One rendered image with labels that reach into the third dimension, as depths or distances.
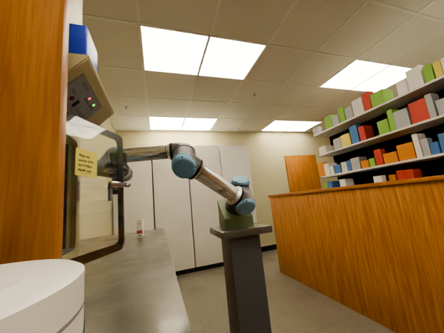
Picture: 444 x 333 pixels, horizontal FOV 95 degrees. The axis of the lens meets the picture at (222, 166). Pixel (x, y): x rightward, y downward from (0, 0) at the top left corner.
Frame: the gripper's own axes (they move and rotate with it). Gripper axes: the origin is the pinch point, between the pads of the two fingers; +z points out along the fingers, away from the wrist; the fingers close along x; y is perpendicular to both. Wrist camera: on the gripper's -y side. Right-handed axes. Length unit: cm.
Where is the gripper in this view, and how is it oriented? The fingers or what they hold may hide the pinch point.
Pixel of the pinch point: (110, 165)
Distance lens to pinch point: 82.4
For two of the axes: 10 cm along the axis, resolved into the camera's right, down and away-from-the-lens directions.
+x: 9.5, -0.4, 3.1
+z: 2.9, -1.9, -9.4
